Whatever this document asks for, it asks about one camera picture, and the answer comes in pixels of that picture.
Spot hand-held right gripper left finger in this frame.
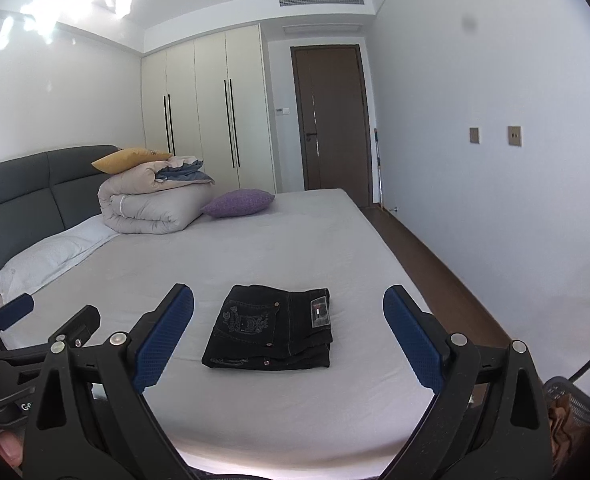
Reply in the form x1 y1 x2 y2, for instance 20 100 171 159
22 282 196 480

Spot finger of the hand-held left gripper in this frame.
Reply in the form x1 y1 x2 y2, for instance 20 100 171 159
0 292 35 353
0 305 101 363

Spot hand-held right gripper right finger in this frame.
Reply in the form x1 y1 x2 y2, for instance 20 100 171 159
382 284 556 480

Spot black pants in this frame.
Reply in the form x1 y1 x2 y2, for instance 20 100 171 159
201 284 334 370

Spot person's left hand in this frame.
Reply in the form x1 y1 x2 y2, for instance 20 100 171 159
0 429 24 477

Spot white pillow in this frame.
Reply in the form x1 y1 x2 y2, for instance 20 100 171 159
0 212 121 297

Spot grey upholstered headboard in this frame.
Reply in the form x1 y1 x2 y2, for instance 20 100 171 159
0 145 121 291

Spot folded beige duvet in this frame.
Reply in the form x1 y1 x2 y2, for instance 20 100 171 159
98 156 216 235

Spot bed with white sheet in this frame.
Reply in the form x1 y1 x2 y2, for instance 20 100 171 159
0 187 513 476

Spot purple pillow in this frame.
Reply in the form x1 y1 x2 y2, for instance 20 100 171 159
200 189 276 219

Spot brown cloth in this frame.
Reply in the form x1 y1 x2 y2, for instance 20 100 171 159
549 400 578 453

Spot blue folded cloth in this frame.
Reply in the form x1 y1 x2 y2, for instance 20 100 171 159
155 160 215 185

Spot yellow pillow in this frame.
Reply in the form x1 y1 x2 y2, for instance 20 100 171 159
91 147 172 175

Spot cream wardrobe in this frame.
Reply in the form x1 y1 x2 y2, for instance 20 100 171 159
141 24 277 196

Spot brown door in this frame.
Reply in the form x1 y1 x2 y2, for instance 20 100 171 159
290 44 374 206

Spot white air vent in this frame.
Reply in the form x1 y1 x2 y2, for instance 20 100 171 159
279 0 365 8

